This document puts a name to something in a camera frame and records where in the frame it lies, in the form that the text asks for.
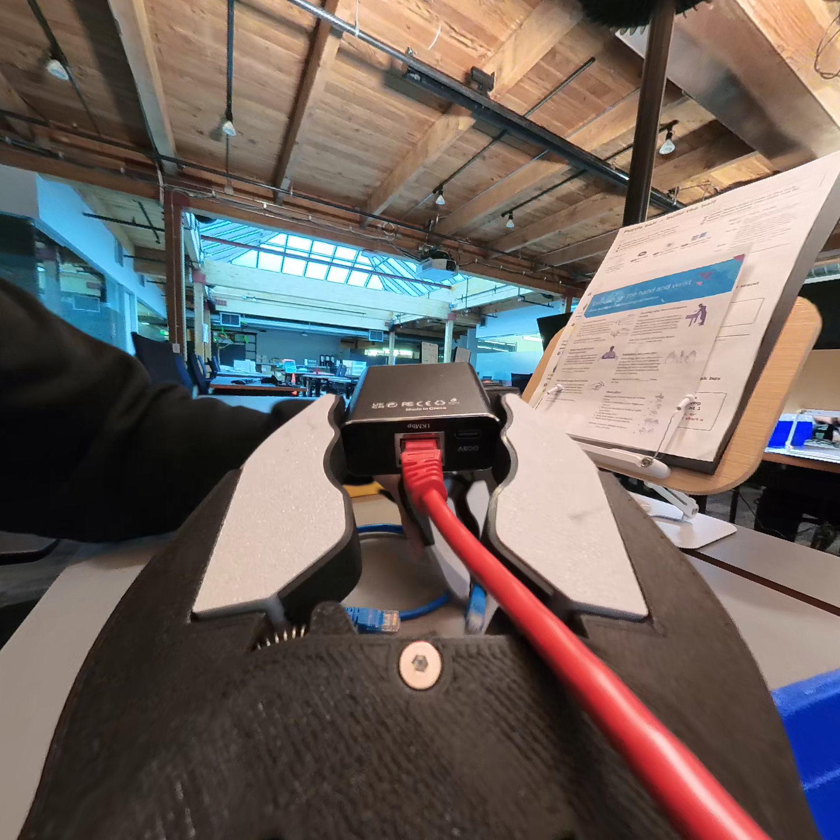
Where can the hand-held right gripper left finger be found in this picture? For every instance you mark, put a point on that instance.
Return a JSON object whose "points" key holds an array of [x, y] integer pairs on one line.
{"points": [[275, 525]]}

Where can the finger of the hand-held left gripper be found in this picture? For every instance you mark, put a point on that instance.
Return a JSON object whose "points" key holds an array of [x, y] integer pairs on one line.
{"points": [[401, 518], [476, 499]]}

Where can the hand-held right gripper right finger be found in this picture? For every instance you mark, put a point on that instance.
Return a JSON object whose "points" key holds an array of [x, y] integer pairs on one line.
{"points": [[564, 525]]}

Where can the black network switch box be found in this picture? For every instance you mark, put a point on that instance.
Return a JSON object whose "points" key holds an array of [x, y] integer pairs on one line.
{"points": [[420, 387]]}

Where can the blue plastic bin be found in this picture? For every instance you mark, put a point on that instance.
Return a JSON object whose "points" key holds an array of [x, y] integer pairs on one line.
{"points": [[814, 741]]}

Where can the person's left forearm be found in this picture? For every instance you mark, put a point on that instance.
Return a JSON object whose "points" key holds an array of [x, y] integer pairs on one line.
{"points": [[98, 426]]}

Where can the printed instruction sheet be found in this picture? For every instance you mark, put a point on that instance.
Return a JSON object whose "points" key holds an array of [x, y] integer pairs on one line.
{"points": [[656, 341]]}

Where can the white ceiling projector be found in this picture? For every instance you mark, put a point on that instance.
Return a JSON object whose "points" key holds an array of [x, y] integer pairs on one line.
{"points": [[436, 266]]}

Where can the brown board document stand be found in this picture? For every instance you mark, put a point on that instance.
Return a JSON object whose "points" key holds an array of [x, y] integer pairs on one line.
{"points": [[787, 394]]}

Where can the black ceiling pipe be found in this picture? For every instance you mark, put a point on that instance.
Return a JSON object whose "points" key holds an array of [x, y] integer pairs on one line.
{"points": [[525, 128]]}

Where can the black pole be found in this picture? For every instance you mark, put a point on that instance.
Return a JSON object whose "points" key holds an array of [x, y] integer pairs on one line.
{"points": [[649, 131]]}

